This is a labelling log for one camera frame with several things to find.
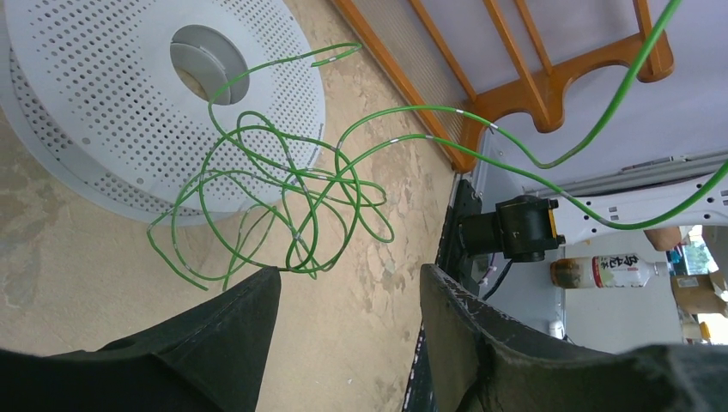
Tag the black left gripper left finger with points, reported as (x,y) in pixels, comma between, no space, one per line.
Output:
(211,357)

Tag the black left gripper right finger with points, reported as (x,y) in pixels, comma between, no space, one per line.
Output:
(484,360)

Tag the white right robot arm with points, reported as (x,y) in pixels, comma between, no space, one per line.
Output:
(524,228)

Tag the plastic drink bottle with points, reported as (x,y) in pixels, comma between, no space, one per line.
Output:
(605,271)

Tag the white perforated spool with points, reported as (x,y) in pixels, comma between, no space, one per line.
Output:
(125,101)

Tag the wooden rack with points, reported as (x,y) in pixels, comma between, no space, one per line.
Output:
(464,65)

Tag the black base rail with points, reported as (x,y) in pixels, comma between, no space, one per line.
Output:
(419,394)

